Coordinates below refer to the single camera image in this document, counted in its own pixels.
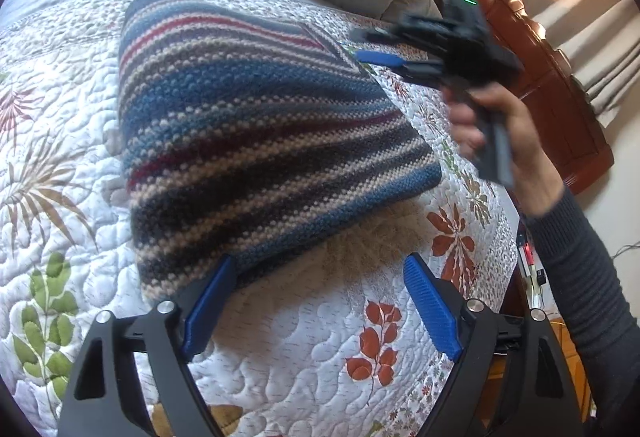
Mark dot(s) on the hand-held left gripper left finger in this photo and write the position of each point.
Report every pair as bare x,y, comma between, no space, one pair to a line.
210,299

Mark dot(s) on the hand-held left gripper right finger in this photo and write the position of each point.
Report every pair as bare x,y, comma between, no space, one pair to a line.
430,307

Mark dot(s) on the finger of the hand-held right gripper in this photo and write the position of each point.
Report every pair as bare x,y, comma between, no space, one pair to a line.
385,58
395,31

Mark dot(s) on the striped knit sweater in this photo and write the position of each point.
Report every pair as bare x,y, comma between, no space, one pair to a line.
260,142

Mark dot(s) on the person's right forearm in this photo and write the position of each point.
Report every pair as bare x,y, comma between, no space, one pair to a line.
590,297

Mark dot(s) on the person's right hand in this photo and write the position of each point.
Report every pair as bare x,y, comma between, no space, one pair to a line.
520,137

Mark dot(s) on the small red gadget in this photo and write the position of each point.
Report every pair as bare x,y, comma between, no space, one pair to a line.
526,251

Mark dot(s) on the floral quilted bedspread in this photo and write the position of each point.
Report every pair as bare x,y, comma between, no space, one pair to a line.
320,357

